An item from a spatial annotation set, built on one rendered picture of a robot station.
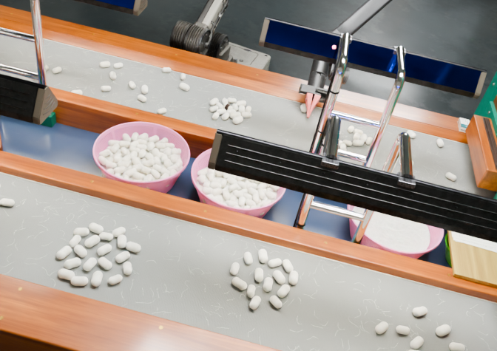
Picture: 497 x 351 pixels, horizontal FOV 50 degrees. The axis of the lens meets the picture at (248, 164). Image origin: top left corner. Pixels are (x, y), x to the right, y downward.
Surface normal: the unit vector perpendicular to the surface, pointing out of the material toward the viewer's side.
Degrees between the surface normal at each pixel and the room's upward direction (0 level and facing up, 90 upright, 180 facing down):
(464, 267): 0
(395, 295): 0
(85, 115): 90
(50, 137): 0
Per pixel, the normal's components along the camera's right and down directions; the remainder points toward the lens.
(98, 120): -0.19, 0.61
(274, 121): 0.16, -0.75
